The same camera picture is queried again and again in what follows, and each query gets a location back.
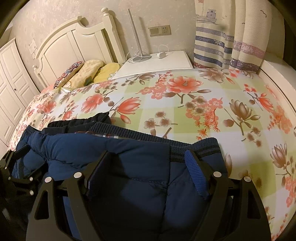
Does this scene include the navy blue puffer jacket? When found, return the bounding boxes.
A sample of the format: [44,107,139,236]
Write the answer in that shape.
[12,113,227,240]

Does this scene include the floral bed quilt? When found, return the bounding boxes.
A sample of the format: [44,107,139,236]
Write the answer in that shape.
[9,69,295,240]

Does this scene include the white wardrobe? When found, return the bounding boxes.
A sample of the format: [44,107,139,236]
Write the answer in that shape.
[0,38,40,155]

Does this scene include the patterned round pillow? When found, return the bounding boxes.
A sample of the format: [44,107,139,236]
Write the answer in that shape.
[54,61,84,88]

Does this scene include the beige pillow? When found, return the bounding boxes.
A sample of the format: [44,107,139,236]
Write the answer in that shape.
[69,60,104,88]

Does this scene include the white window bench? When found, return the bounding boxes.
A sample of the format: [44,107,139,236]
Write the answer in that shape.
[257,52,295,121]

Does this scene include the yellow pillow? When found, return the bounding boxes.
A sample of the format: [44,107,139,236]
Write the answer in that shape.
[93,63,120,83]

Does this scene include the white nightstand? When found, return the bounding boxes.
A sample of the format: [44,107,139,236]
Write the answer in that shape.
[111,51,193,80]

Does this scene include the white wooden headboard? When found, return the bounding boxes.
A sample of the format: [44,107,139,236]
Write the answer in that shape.
[33,8,126,89]

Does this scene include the printed striped curtain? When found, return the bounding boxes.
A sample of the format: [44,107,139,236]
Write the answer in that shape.
[194,0,272,72]

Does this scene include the white desk lamp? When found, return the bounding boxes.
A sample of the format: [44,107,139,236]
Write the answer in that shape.
[127,8,152,63]

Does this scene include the wall switch with paper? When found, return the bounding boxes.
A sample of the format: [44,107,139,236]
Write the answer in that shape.
[28,39,38,59]

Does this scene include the white charger with cable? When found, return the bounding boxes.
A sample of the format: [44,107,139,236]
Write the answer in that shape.
[157,44,172,59]

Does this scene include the wall socket panel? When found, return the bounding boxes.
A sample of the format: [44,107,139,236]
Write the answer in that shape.
[148,25,171,37]

